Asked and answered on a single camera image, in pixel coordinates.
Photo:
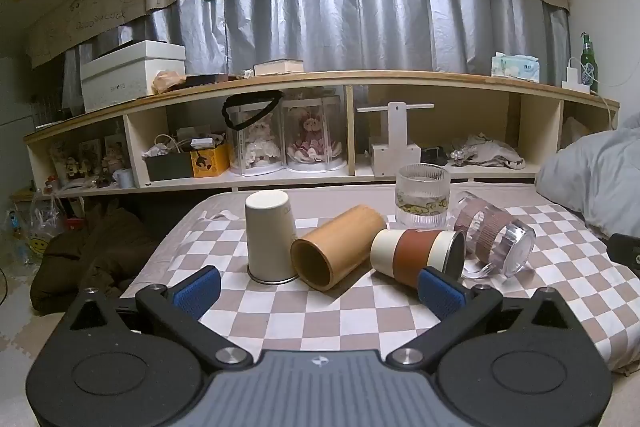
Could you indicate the wooden shelf unit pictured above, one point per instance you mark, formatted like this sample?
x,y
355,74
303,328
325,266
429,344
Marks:
x,y
537,127

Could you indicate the crumpled brown paper bag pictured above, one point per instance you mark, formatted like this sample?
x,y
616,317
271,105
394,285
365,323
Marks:
x,y
167,82

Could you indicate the white charger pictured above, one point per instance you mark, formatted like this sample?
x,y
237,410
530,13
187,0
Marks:
x,y
571,74

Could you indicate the wooden stand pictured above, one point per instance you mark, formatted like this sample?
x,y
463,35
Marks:
x,y
395,147

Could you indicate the grey crumpled cloth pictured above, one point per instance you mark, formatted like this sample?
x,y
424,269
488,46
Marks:
x,y
487,152

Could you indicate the dark green box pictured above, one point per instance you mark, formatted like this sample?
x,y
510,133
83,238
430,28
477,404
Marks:
x,y
167,167

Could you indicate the row of small figurines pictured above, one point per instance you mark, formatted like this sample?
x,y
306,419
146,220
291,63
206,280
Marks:
x,y
82,162

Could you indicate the clear mug with brown sleeve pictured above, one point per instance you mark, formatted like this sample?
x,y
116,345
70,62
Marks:
x,y
492,232

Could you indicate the dark tray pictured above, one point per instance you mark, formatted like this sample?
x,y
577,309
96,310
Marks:
x,y
207,80

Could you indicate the bamboo cup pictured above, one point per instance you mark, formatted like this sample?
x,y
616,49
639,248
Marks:
x,y
340,242

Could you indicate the green glass bottle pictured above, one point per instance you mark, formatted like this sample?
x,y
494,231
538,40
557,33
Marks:
x,y
588,67

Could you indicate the large white storage box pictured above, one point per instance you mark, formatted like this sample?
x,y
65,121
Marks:
x,y
120,82

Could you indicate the checkered blanket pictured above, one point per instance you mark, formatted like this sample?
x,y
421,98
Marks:
x,y
310,307

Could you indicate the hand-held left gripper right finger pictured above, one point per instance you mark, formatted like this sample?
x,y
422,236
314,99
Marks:
x,y
441,298

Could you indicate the dark brown jacket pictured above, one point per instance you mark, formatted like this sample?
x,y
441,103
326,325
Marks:
x,y
90,252

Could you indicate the tissue pack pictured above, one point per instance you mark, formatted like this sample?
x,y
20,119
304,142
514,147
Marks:
x,y
515,67

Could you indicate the grey curtain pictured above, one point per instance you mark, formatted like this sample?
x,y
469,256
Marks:
x,y
325,22

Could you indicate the yellow cardboard box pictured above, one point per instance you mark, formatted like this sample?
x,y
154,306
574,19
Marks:
x,y
210,162

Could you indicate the ribbed glass cup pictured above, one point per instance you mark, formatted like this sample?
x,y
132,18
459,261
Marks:
x,y
422,197

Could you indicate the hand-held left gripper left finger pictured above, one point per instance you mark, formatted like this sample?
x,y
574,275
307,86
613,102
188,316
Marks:
x,y
197,291

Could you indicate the cream book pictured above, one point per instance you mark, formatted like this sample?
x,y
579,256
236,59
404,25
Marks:
x,y
277,67

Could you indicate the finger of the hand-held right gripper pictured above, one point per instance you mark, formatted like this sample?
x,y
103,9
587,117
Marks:
x,y
626,254

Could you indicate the grey pillow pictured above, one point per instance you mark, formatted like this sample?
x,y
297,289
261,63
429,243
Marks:
x,y
595,177

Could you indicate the white and brown cup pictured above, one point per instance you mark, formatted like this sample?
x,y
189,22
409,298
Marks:
x,y
412,252

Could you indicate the clear doll case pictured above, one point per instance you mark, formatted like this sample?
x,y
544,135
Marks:
x,y
315,137

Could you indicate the pale blue mug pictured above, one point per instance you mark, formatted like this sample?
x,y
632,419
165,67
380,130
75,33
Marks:
x,y
124,178

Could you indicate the clear plastic smiley bag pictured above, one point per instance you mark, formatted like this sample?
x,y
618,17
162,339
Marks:
x,y
40,232

